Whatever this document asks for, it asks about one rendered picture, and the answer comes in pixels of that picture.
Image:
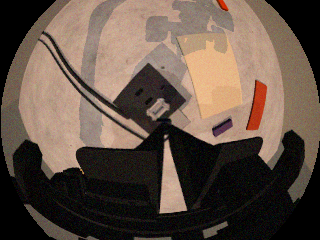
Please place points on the red-brown flat rectangular slab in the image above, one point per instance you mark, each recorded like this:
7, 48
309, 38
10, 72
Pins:
257, 106

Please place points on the silver usb socket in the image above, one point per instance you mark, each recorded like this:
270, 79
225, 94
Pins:
157, 109

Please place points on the small red rectangular block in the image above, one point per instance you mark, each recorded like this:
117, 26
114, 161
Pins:
222, 5

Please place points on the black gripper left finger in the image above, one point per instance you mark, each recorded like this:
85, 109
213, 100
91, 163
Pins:
140, 165

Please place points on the tan flat square pad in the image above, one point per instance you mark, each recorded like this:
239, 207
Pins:
213, 71

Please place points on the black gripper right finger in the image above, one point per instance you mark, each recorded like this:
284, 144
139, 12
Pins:
197, 162

